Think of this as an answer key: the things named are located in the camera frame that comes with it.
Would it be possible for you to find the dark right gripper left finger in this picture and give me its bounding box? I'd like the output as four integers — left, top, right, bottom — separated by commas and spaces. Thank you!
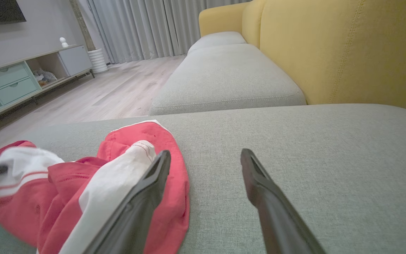
83, 150, 172, 254

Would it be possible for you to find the yellow sofa armrest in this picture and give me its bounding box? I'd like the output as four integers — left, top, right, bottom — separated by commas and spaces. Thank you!
199, 2, 250, 37

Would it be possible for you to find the white ribbed floor vase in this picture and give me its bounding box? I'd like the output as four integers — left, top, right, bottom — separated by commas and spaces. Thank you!
87, 48, 109, 74

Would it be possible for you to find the toy pile in cabinet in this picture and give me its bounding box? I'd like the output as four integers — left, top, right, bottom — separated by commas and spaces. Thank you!
33, 69, 58, 87

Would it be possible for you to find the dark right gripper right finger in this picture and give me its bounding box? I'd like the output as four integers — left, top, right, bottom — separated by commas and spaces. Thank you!
240, 148, 327, 254

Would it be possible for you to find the grey cabinet door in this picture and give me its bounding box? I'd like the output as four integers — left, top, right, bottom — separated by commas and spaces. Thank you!
59, 45, 93, 77

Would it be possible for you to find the pale green cabinet drawer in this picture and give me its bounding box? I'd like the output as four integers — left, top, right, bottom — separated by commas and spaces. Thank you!
0, 77, 38, 105
0, 63, 31, 90

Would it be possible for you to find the brown wall column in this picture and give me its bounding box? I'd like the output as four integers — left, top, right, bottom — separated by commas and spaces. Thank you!
70, 0, 96, 52

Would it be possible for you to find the red white striped jersey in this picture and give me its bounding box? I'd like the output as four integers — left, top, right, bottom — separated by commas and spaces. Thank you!
0, 140, 156, 254

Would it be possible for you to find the red garment with white trim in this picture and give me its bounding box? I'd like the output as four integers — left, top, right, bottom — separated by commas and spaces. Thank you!
37, 119, 190, 254

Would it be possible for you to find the yellow sofa back cushion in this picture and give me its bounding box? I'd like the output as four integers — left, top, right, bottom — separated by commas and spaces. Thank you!
259, 0, 406, 113

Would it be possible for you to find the small grey sofa seat cushion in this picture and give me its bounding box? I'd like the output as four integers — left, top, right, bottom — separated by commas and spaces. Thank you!
187, 31, 247, 54

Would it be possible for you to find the low wooden tv cabinet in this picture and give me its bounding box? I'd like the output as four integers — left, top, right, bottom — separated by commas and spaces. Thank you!
0, 44, 95, 133

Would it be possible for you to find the grey pleated curtain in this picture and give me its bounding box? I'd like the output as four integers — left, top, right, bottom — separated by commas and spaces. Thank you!
87, 0, 252, 65

